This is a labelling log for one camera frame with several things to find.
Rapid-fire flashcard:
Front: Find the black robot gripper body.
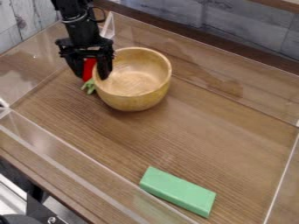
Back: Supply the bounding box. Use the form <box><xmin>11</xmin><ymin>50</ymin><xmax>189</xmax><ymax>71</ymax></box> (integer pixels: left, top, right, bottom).
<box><xmin>55</xmin><ymin>38</ymin><xmax>115</xmax><ymax>60</ymax></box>

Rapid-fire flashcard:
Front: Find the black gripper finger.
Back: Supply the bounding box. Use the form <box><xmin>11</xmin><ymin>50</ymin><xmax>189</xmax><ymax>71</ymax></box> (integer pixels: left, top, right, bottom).
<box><xmin>98</xmin><ymin>54</ymin><xmax>114</xmax><ymax>80</ymax></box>
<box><xmin>66</xmin><ymin>56</ymin><xmax>85</xmax><ymax>78</ymax></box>

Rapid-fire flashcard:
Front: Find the red plush strawberry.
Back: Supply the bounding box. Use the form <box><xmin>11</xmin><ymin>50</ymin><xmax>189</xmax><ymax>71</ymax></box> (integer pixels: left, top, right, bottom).
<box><xmin>81</xmin><ymin>59</ymin><xmax>97</xmax><ymax>95</ymax></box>

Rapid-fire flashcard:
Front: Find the light wooden bowl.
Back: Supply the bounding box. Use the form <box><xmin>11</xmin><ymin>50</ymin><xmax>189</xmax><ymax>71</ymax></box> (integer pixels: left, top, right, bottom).
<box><xmin>93</xmin><ymin>47</ymin><xmax>174</xmax><ymax>112</ymax></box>

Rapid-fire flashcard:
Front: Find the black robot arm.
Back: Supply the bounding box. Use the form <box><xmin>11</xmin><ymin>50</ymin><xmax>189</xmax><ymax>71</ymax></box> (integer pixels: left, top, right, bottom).
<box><xmin>51</xmin><ymin>0</ymin><xmax>115</xmax><ymax>80</ymax></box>

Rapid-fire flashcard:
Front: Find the green rectangular block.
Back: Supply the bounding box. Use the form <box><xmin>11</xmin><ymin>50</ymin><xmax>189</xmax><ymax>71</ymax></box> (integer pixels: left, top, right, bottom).
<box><xmin>139</xmin><ymin>166</ymin><xmax>217</xmax><ymax>218</ymax></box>

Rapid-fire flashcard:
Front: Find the black metal stand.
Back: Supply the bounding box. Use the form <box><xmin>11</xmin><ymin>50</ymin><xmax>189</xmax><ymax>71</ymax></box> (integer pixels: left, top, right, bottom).
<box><xmin>0</xmin><ymin>174</ymin><xmax>81</xmax><ymax>224</ymax></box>

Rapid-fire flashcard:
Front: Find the clear acrylic corner bracket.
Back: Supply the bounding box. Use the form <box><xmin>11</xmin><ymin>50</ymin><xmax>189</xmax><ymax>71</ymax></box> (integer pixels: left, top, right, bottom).
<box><xmin>98</xmin><ymin>12</ymin><xmax>117</xmax><ymax>39</ymax></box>

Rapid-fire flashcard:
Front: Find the clear acrylic tray wall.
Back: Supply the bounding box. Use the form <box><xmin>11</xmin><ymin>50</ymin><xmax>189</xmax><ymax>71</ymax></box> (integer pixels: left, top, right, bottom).
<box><xmin>3</xmin><ymin>98</ymin><xmax>201</xmax><ymax>224</ymax></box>

